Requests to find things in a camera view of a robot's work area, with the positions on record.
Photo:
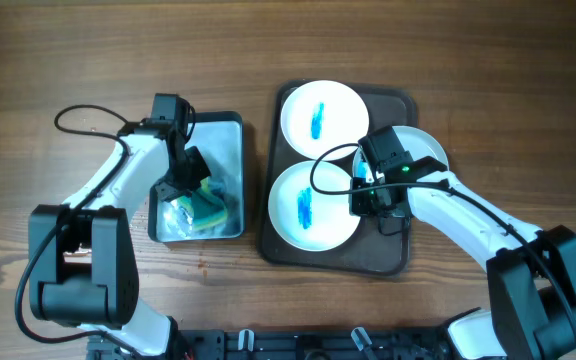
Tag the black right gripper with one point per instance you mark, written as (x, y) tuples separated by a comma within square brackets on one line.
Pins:
[(359, 206)]

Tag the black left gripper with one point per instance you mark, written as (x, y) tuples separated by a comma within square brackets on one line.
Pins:
[(168, 192)]

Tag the green yellow sponge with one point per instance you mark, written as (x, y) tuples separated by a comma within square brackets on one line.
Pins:
[(203, 208)]

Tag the white plate blue smear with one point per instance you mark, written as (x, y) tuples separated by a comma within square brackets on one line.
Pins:
[(419, 143)]

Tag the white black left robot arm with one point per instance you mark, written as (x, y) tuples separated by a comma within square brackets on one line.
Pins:
[(82, 270)]

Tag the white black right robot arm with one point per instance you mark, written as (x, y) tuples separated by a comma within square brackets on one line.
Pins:
[(531, 272)]

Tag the black tray with soapy water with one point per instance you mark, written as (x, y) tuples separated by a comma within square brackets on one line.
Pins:
[(219, 138)]

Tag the brown plastic serving tray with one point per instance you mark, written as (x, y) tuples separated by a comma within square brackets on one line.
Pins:
[(376, 248)]

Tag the white plate far blue stain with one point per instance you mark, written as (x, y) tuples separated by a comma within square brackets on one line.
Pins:
[(321, 115)]

